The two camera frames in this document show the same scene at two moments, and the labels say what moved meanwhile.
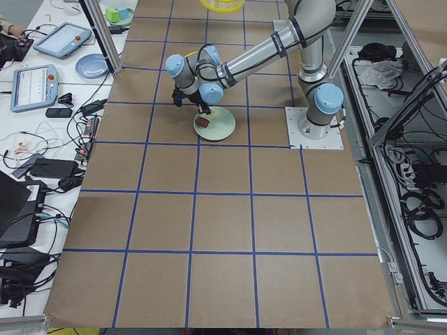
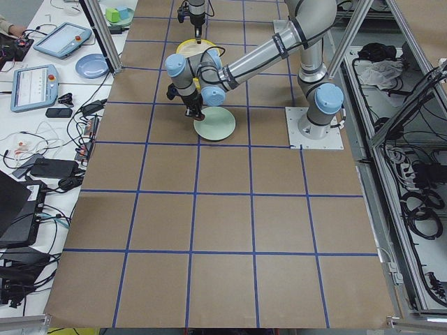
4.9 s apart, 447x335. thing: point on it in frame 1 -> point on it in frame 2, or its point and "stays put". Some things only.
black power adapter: x=52 y=167 stays put
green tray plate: x=124 y=21 stays put
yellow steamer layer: x=223 y=6 -> x=188 y=47
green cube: x=112 y=15 stays put
